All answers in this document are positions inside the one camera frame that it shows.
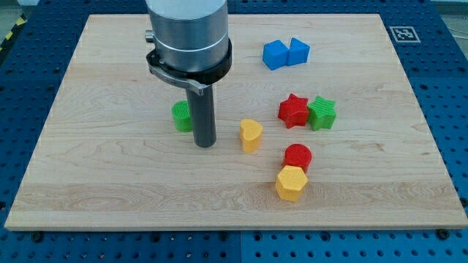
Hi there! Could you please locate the yellow heart block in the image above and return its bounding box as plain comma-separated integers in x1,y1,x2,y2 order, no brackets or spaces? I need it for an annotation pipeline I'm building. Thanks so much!
240,118,263,153

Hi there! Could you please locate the green star block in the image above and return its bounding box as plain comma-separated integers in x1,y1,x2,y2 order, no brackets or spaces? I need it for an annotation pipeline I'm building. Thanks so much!
307,96,336,131

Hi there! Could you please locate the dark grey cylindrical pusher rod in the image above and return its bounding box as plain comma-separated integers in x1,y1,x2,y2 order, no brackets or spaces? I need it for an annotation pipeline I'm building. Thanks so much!
186,85,216,148

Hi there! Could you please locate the yellow black hazard tape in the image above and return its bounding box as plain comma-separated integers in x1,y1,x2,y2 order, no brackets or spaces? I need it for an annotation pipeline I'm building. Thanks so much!
1,13,27,53

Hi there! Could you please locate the blue triangular block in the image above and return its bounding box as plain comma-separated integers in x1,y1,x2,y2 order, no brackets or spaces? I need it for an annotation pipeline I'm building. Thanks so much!
286,37,310,66

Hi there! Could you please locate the red cylinder block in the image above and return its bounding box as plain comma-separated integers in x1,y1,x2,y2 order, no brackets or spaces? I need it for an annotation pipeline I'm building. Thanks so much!
282,144,313,173

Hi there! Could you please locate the red star block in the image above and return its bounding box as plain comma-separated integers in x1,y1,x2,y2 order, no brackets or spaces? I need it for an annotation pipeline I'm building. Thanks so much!
278,94,309,129

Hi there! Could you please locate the yellow hexagon block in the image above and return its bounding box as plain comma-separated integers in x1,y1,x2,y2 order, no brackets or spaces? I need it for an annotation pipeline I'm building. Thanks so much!
275,165,309,202

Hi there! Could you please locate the blue cube block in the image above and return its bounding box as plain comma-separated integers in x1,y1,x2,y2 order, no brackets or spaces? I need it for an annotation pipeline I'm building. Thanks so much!
263,40,289,70

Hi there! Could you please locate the white fiducial marker tag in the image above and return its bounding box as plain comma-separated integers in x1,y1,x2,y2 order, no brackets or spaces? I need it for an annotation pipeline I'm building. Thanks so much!
390,26,420,43

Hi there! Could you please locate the wooden board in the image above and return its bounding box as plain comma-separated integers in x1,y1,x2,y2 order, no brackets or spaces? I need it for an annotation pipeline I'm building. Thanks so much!
5,14,467,232

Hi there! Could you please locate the green cylinder block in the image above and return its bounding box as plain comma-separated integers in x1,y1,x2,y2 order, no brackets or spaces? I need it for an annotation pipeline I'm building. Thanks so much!
171,100,192,132

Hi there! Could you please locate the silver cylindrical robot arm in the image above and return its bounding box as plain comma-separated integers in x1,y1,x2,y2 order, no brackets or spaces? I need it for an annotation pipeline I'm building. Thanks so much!
146,0,232,96

